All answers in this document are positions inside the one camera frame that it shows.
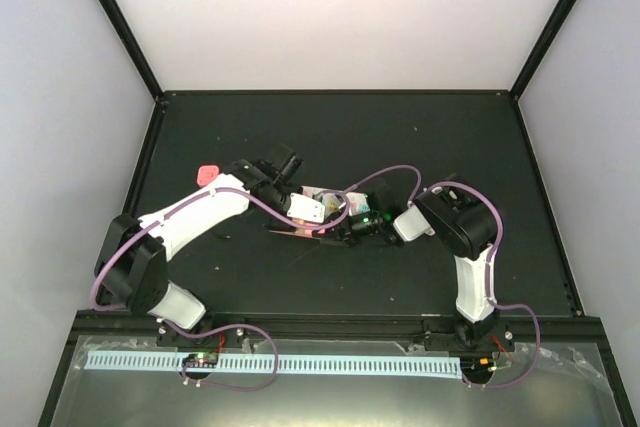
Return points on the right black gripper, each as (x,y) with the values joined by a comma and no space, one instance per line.
(348,235)

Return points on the white power strip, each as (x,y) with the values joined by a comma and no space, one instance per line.
(333,203)

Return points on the pink triangular socket adapter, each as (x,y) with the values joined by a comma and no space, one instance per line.
(303,232)

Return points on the pink square plug adapter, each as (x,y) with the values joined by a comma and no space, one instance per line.
(207,174)

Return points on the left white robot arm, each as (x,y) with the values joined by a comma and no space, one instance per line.
(131,273)

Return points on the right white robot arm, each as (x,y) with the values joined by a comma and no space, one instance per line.
(466,223)

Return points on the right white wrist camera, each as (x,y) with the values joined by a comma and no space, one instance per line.
(358,203)

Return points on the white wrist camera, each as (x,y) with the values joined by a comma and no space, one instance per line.
(358,203)
(306,208)

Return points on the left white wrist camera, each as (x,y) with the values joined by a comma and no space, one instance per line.
(306,208)

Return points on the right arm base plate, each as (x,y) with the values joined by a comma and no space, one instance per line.
(454,333)

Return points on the light blue slotted cable duct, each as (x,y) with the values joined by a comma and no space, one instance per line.
(283,364)

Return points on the black aluminium frame post left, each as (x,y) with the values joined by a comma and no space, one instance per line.
(128,40)

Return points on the black aluminium frame post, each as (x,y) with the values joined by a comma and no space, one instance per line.
(550,31)
(128,40)

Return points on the black aluminium frame post right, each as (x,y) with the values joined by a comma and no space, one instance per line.
(550,31)

